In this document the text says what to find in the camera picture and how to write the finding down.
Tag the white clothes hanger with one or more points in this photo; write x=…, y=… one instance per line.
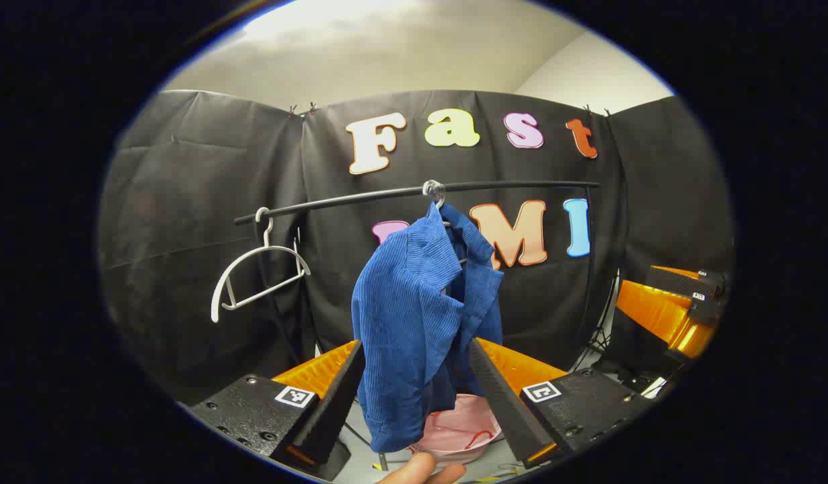
x=437, y=191

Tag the black tripod stand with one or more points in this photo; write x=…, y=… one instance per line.
x=598, y=336

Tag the black backdrop cloth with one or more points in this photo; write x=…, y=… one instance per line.
x=185, y=235

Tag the yellow black hazard tape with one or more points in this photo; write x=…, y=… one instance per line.
x=491, y=478

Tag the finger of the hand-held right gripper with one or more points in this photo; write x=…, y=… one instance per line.
x=656, y=312
x=683, y=282

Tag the white empty hanger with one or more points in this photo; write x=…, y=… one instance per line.
x=252, y=255

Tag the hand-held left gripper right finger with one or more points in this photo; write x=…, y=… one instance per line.
x=504, y=410

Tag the pink laundry hamper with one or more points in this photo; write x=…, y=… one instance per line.
x=457, y=430

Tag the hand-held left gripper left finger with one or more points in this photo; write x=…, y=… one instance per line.
x=333, y=410

